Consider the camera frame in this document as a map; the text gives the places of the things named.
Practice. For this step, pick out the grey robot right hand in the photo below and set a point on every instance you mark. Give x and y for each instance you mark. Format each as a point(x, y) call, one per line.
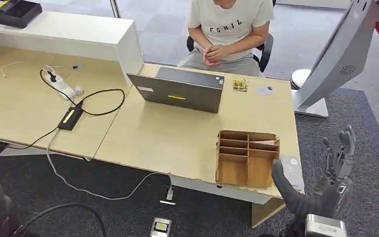
point(310, 204)

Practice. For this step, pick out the person's left hand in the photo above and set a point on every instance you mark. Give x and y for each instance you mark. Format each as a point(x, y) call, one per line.
point(220, 52)

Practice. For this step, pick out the person's right hand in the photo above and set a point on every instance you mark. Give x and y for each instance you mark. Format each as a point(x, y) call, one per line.
point(206, 60)

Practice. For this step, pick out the white plastic card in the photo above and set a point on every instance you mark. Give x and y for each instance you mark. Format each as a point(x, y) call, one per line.
point(264, 91)

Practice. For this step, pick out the person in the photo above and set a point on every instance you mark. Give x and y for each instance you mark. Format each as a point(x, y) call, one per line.
point(228, 29)

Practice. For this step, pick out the grey laptop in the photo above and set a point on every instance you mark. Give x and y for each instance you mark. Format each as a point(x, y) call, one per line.
point(179, 93)

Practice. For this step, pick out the black office chair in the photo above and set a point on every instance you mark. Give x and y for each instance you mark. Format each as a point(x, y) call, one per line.
point(266, 49)

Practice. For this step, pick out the wooden desk leg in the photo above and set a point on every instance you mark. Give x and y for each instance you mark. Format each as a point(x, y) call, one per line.
point(263, 212)

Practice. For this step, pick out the white round base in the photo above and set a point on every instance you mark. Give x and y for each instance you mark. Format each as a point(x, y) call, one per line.
point(299, 78)

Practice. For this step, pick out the wooden compartment box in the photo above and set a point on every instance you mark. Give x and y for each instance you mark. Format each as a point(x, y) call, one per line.
point(232, 170)

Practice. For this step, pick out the metal pole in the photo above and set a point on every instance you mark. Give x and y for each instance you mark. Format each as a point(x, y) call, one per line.
point(114, 8)

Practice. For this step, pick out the grey kiosk stand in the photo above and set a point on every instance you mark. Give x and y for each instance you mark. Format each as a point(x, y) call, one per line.
point(340, 59)

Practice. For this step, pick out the small white flat piece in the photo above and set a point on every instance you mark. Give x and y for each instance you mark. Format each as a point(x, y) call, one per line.
point(167, 202)

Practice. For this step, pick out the white counter block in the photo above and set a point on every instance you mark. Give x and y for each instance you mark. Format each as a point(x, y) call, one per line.
point(62, 34)

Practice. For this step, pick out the white power strip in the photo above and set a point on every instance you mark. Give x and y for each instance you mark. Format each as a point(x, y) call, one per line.
point(61, 85)

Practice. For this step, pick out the black power adapter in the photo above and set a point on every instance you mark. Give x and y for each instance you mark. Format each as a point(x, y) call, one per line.
point(70, 118)

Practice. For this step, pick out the small silver floor device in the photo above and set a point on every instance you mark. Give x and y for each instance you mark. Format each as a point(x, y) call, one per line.
point(160, 227)

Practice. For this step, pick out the black tray device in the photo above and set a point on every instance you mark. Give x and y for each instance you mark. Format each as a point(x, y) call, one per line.
point(16, 14)

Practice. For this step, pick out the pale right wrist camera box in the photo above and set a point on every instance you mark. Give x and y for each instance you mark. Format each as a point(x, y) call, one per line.
point(325, 227)

